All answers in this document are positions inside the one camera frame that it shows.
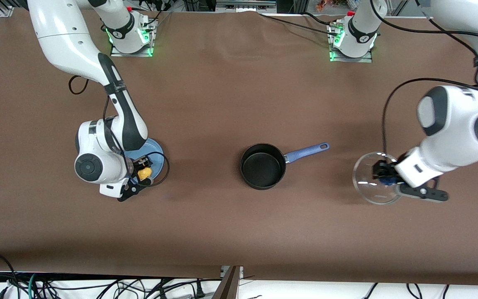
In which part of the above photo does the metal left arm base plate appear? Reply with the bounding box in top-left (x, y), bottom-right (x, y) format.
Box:
top-left (328, 21), bottom-right (373, 63)

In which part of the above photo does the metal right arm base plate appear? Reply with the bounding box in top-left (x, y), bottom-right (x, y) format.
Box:
top-left (110, 16), bottom-right (158, 57)

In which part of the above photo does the brown wooden post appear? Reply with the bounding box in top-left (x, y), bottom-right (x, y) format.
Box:
top-left (211, 266), bottom-right (241, 299)

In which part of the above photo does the dark pot with blue handle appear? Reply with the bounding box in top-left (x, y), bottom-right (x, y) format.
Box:
top-left (240, 142), bottom-right (330, 190)

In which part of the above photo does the black cable across table edge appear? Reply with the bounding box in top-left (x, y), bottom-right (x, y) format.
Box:
top-left (260, 12), bottom-right (339, 37)

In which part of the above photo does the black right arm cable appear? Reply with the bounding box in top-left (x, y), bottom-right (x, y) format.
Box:
top-left (68, 76), bottom-right (170, 187)

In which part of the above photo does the glass lid with blue knob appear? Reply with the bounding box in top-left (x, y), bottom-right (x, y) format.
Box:
top-left (353, 152), bottom-right (403, 205)

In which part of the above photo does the silver metal frame bar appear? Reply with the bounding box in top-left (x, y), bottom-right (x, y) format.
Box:
top-left (216, 0), bottom-right (277, 14)

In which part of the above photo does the light blue round plate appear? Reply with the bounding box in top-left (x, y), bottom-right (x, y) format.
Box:
top-left (124, 138), bottom-right (166, 186)

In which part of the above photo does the brown table cover cloth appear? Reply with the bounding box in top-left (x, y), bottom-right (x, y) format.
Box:
top-left (0, 8), bottom-right (478, 286)

